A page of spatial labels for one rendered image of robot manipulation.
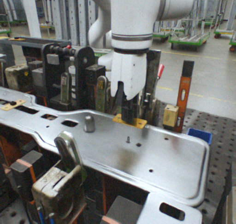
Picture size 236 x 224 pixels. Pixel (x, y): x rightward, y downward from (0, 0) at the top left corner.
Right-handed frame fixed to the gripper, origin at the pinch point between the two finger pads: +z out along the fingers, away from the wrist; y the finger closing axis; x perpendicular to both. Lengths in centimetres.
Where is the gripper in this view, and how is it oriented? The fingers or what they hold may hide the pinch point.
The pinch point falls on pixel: (129, 112)
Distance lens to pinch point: 48.5
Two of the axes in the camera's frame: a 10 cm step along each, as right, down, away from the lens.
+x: 8.9, 2.1, -4.1
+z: 0.0, 8.9, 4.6
